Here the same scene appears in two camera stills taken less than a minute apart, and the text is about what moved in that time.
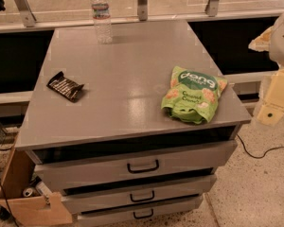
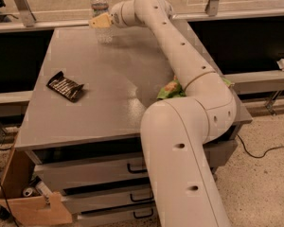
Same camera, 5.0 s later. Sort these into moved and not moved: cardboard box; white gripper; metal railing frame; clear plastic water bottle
Moved: white gripper
Not moved: cardboard box; clear plastic water bottle; metal railing frame
